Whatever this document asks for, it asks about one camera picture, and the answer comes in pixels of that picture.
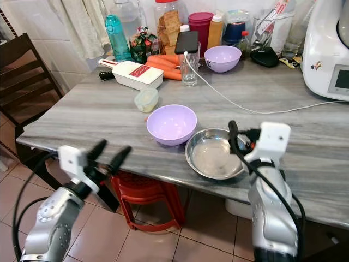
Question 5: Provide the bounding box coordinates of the white kitchen appliance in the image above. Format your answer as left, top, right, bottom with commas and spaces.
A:
301, 0, 349, 102

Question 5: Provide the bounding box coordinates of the white charging cable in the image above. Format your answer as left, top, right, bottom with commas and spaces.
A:
185, 52, 349, 115

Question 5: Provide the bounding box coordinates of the clear plastic jug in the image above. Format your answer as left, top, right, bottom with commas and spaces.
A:
252, 8, 296, 54

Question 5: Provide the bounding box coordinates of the white plastic tub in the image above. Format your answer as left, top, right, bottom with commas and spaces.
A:
224, 197, 255, 221

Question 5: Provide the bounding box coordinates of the blue jar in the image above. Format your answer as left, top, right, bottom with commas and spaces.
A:
222, 10, 249, 46

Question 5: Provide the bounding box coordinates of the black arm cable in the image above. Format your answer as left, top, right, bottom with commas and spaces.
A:
11, 154, 59, 262
242, 146, 306, 258

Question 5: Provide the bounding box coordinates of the large purple plastic bowl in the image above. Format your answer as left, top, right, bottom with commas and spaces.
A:
146, 104, 198, 146

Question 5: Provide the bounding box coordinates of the green snack packet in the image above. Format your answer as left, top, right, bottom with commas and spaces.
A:
129, 27, 158, 64

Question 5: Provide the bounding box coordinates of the orange bottle with white cap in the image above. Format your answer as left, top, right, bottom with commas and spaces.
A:
207, 13, 225, 50

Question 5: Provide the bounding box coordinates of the large clear plastic bottle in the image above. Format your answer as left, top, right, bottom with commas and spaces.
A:
113, 0, 140, 40

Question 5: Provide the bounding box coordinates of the magenta plastic container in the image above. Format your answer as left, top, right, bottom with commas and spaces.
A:
188, 12, 214, 51

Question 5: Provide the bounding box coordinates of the teal water bottle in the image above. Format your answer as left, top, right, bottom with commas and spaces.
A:
105, 14, 131, 62

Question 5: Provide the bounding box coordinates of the black pouch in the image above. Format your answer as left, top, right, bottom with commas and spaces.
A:
250, 46, 280, 68

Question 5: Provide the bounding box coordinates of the red plastic stool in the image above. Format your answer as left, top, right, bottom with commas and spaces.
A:
111, 171, 186, 233

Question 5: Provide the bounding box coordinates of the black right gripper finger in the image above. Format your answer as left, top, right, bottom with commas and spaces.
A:
227, 120, 242, 155

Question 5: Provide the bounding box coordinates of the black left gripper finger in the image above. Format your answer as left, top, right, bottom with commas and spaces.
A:
85, 139, 109, 164
107, 145, 133, 176

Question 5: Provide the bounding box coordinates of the small purple plastic bowl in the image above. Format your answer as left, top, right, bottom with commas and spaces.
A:
203, 45, 242, 73

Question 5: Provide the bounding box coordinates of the white slicer with red insert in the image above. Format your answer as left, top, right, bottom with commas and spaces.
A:
98, 59, 164, 91

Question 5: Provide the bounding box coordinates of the round steel plate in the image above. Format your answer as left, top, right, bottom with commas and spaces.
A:
185, 128, 249, 180

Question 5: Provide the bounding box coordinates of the tall clear glass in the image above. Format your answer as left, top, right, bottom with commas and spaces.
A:
282, 21, 307, 58

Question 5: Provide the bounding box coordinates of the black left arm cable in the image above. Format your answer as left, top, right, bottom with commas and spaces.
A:
11, 154, 59, 262

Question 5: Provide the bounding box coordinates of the clear drinking glass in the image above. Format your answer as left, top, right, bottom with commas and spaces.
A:
179, 52, 200, 87

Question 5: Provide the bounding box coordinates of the small clear lidded container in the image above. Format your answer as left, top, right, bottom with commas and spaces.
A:
134, 87, 159, 113

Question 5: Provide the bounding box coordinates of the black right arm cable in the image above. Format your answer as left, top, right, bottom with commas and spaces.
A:
242, 146, 306, 258

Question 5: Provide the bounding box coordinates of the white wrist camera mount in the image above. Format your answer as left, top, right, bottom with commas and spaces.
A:
57, 145, 97, 193
252, 121, 292, 164

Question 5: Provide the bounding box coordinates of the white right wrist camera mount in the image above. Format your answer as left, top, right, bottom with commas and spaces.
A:
252, 121, 292, 164

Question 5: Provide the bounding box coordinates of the dark wooden chair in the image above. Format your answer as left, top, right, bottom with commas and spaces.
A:
0, 33, 66, 164

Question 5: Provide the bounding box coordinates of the clear jar with red lid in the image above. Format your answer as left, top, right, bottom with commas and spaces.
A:
155, 0, 189, 56

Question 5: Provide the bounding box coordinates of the pale hanging towel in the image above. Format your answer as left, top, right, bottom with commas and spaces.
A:
46, 0, 111, 61

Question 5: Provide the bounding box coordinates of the small green red-capped bottle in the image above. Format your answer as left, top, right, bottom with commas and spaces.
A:
238, 30, 252, 58

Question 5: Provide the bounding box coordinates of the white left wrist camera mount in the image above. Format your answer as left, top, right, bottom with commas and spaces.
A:
57, 145, 97, 193

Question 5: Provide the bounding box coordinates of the orange carrot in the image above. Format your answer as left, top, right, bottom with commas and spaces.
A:
161, 70, 181, 81
144, 59, 179, 75
148, 53, 180, 65

